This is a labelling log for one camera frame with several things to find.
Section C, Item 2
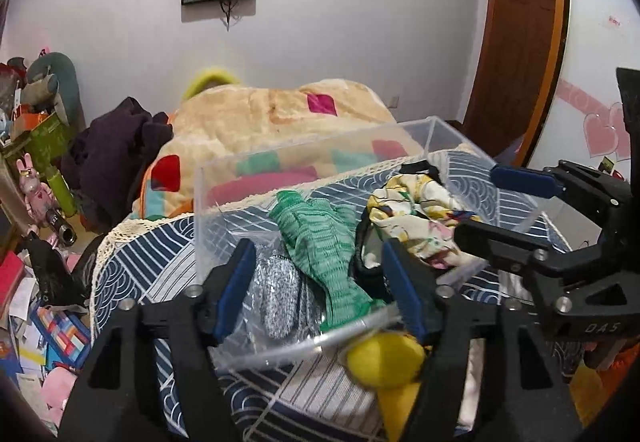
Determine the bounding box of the pink heart wall sticker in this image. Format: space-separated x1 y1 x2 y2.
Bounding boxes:
582 102 633 162

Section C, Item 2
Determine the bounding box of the blue patterned bed sheet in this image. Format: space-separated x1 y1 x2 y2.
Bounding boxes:
90 148 591 442

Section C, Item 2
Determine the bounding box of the yellow-green plush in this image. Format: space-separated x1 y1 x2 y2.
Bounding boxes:
181 67 243 102

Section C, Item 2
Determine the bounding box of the pink rabbit toy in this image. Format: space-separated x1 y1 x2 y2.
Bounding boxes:
16 155 56 234

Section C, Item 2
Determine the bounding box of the grey plush toy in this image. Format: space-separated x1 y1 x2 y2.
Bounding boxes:
25 52 86 128

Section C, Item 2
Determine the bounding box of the clear plastic box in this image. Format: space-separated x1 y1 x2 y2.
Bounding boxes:
193 117 543 370

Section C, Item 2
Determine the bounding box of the green knitted sock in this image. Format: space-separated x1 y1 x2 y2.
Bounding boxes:
268 190 387 329

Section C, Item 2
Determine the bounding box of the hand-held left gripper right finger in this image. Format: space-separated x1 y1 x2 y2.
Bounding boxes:
382 238 586 442

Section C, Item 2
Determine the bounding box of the grey speckled sock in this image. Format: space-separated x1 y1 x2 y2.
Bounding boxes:
247 242 326 339

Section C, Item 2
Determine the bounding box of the yellow sock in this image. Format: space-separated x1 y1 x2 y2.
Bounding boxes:
346 332 432 442

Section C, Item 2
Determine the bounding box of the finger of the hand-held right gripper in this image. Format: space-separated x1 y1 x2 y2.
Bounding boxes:
453 219 561 283
490 160 632 223

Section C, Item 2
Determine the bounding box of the beige patchwork blanket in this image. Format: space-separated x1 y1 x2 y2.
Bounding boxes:
131 79 426 223

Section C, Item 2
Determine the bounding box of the floral yellow cloth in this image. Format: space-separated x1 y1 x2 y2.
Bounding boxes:
361 173 482 270

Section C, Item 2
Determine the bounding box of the colourful patterned box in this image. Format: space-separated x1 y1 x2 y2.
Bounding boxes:
30 307 92 370

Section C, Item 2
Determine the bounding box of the dark purple garment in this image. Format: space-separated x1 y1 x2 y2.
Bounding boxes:
60 97 174 219

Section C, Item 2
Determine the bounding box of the brown wooden door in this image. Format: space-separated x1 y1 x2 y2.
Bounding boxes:
462 0 571 167

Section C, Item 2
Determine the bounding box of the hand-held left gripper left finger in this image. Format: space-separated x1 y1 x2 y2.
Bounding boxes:
58 238 258 442

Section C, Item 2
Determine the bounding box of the pink plush toy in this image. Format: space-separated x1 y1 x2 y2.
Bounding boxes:
41 366 81 424

